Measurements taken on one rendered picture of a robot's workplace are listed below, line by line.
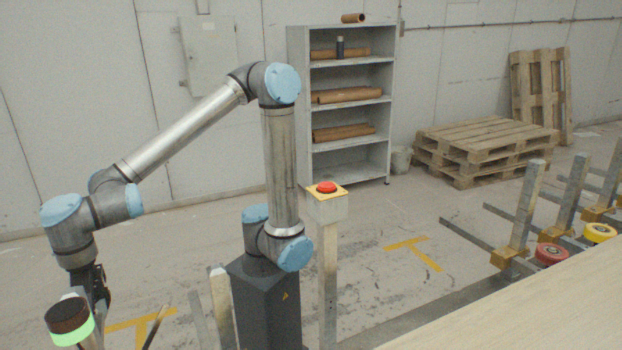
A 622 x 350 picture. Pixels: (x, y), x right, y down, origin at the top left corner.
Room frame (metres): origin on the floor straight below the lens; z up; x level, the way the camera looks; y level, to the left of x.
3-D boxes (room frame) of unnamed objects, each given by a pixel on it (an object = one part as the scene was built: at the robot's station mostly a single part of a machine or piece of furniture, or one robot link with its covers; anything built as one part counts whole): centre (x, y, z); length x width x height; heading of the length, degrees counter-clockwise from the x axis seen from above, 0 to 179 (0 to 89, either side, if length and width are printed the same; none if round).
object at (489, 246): (1.05, -0.67, 0.80); 0.44 x 0.03 x 0.04; 24
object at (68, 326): (0.45, 0.38, 1.13); 0.06 x 0.06 x 0.02
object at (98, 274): (0.76, 0.57, 0.97); 0.09 x 0.08 x 0.12; 23
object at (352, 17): (3.39, -0.54, 1.59); 0.30 x 0.08 x 0.08; 21
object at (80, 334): (0.45, 0.38, 1.11); 0.06 x 0.06 x 0.02
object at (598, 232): (0.97, -0.98, 0.85); 0.08 x 0.08 x 0.11
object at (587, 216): (1.20, -1.17, 0.83); 0.14 x 0.06 x 0.05; 114
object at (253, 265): (1.27, 0.16, 0.65); 0.19 x 0.19 x 0.10
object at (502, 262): (0.99, -0.72, 0.80); 0.14 x 0.06 x 0.05; 114
